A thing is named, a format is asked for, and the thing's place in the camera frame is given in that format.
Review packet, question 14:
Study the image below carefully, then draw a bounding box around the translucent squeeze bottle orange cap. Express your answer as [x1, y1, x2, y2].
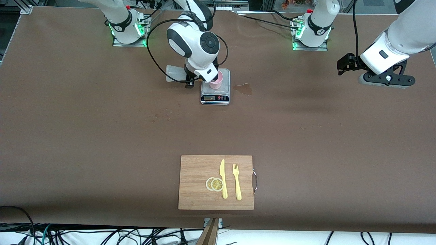
[166, 65, 188, 82]

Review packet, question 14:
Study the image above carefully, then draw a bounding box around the pink plastic cup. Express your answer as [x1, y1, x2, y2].
[208, 71, 224, 90]

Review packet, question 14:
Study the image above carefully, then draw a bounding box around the silver digital kitchen scale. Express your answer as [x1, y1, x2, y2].
[200, 68, 231, 105]

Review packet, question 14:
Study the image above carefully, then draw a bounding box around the wooden cutting board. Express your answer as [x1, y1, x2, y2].
[178, 155, 254, 210]

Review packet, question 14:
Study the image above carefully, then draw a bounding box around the yellow plastic knife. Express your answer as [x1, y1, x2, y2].
[219, 159, 228, 199]

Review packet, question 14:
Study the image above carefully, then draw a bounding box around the yellow plastic fork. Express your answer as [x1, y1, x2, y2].
[233, 163, 242, 201]

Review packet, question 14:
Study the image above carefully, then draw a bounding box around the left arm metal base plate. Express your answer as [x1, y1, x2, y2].
[292, 17, 328, 51]

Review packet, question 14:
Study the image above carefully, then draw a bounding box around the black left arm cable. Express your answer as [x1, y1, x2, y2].
[352, 0, 360, 58]

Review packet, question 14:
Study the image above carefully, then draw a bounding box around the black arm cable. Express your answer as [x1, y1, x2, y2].
[146, 0, 229, 84]
[352, 0, 360, 58]

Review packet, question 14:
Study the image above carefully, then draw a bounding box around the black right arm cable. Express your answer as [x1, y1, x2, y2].
[146, 0, 229, 84]

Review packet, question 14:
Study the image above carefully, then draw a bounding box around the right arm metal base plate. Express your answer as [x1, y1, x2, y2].
[112, 15, 150, 47]

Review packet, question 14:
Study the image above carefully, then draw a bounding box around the black cable on table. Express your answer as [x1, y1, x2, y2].
[235, 10, 300, 29]

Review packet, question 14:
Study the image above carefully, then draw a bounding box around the wooden post with metal bracket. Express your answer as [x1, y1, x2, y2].
[196, 218, 223, 245]

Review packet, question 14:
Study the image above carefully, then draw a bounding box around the teal floor cable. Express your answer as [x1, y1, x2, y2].
[40, 224, 51, 245]

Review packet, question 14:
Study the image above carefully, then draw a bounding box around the black looped floor cable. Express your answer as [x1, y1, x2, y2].
[0, 206, 36, 239]

